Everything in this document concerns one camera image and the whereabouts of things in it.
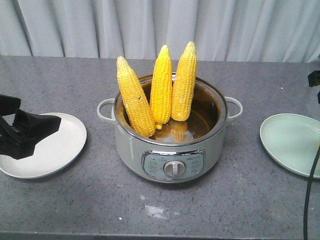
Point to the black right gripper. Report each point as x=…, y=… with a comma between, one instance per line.
x=314, y=78

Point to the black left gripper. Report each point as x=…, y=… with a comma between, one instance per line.
x=18, y=140

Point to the white round plate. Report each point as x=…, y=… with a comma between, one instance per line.
x=51, y=154

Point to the green round plate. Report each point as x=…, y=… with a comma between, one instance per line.
x=291, y=140

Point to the pale yellow corn cob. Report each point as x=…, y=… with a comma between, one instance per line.
x=134, y=99

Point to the yellow corn cob with spots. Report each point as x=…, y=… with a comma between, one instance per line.
x=184, y=84

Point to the bright yellow corn cob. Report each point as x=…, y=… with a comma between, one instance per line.
x=161, y=88

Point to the white pleated curtain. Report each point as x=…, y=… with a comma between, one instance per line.
x=223, y=30

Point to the green electric cooking pot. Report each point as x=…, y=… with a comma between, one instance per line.
x=182, y=150

